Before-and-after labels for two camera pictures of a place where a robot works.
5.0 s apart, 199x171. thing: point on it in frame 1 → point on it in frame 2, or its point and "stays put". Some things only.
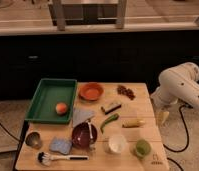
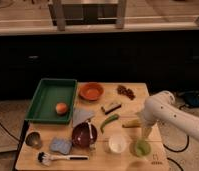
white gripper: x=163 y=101 → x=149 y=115
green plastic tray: x=47 y=95 stays put
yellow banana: x=133 y=123 stays put
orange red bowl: x=91 y=91 stays put
